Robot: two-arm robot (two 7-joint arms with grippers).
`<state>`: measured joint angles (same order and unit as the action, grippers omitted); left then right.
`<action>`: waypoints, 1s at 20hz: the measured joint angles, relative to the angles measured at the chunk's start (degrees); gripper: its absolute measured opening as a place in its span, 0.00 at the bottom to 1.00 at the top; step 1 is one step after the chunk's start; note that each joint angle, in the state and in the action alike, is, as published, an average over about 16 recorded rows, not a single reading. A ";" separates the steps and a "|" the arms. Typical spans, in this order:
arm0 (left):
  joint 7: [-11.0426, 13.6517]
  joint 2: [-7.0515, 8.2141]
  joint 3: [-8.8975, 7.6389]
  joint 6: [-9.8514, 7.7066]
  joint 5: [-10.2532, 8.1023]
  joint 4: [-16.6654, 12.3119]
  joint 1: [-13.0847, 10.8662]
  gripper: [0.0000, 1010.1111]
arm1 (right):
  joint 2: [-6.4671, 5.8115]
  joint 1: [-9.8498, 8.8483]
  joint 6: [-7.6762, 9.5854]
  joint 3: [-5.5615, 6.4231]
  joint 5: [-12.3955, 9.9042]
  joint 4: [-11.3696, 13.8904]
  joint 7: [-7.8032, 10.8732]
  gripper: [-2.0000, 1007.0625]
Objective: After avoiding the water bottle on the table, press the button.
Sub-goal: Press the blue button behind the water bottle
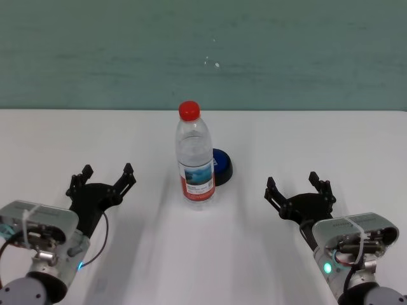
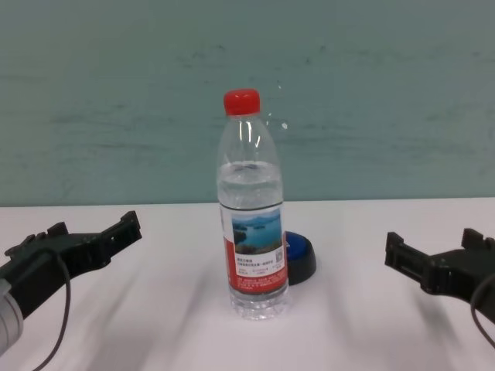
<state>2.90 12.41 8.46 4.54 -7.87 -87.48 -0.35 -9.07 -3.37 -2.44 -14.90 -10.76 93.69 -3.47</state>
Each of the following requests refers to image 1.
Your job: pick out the blue push button black base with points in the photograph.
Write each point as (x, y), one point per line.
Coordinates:
(222, 165)

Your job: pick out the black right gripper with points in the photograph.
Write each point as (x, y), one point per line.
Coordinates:
(308, 206)

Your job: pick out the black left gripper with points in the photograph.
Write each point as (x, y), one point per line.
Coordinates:
(90, 203)

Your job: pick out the clear water bottle red cap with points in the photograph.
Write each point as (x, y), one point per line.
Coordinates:
(195, 159)

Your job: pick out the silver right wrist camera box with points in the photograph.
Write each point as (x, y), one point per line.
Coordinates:
(375, 222)

